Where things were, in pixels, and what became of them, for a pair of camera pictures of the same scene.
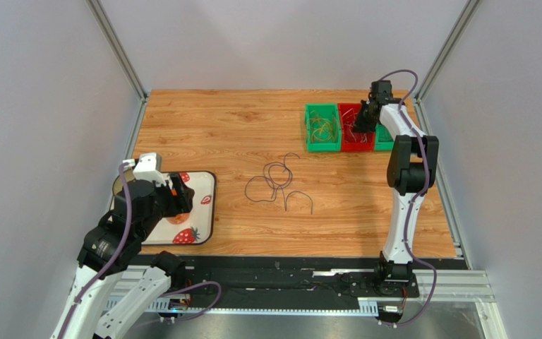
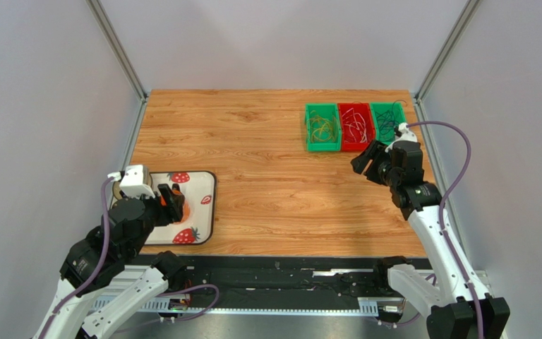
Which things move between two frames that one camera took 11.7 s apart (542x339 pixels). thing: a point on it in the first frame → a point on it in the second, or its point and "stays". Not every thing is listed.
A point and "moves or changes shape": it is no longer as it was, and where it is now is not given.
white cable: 347,112 → 351,133
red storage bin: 351,141 stays
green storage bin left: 323,127 stays
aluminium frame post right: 470,7 stays
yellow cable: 320,128 stays
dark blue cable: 276,175 moves or changes shape
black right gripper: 365,122 → 377,163
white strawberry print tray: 197,227 stays
